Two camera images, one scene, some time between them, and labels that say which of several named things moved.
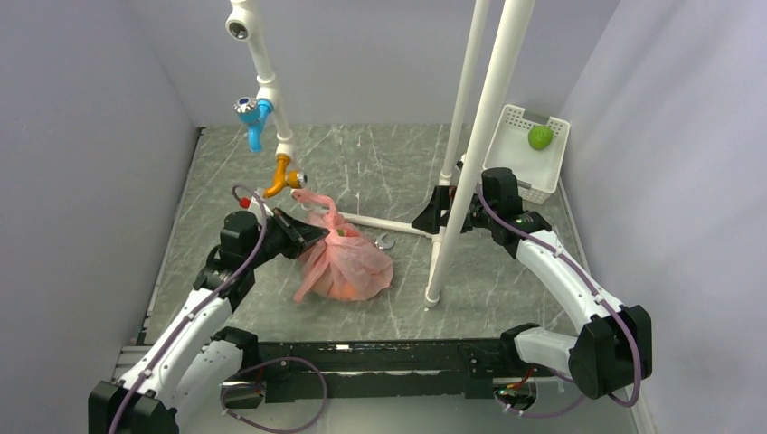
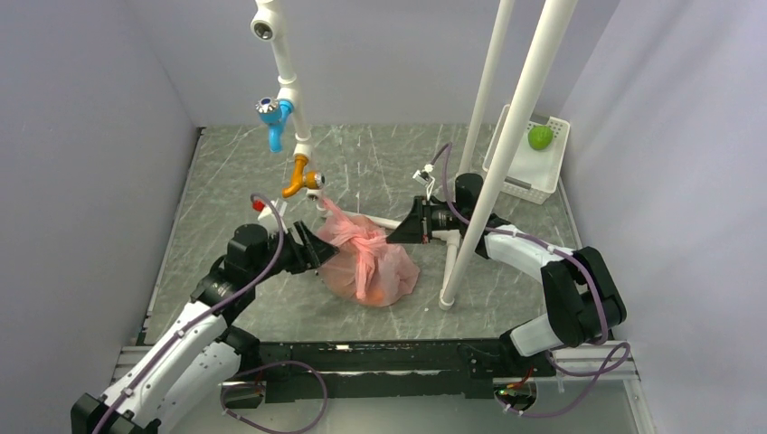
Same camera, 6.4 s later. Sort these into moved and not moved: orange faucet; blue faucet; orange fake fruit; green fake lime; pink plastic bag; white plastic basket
Moved: orange faucet; orange fake fruit; pink plastic bag; blue faucet
Not moved: green fake lime; white plastic basket
